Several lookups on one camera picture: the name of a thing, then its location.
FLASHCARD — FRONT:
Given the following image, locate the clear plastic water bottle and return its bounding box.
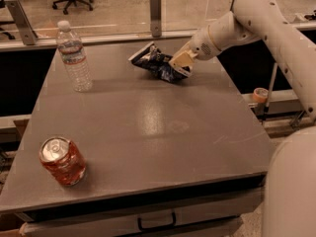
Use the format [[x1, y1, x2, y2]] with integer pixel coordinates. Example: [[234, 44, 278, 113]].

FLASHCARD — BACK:
[[56, 21, 93, 92]]

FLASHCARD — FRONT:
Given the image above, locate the tan tape roll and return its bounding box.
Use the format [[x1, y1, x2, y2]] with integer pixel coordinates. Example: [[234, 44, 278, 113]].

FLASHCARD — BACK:
[[253, 88, 269, 104]]

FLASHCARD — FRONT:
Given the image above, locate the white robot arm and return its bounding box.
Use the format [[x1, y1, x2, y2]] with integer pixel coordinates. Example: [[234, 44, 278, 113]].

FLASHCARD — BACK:
[[170, 0, 316, 237]]

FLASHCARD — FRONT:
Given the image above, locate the grey drawer with black handle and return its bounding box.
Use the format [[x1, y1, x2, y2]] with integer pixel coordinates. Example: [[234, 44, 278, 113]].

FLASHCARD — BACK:
[[20, 188, 263, 237]]

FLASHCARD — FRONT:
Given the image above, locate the left metal glass bracket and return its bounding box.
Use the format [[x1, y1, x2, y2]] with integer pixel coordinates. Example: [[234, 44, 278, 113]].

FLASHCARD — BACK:
[[5, 0, 38, 45]]

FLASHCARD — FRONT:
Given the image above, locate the clear glass barrier panel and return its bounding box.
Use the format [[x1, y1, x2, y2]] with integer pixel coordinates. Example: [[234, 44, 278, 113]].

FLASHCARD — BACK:
[[0, 0, 316, 41]]

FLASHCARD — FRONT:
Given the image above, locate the blue chip bag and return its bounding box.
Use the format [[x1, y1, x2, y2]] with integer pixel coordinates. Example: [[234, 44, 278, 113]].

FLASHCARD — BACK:
[[128, 41, 192, 83]]

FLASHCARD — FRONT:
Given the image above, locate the middle metal glass bracket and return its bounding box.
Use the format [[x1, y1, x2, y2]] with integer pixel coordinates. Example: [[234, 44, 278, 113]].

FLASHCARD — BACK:
[[150, 0, 162, 38]]

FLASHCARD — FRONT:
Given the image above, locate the orange soda can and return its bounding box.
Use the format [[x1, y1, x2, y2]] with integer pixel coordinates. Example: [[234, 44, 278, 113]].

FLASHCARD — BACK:
[[39, 136, 86, 186]]

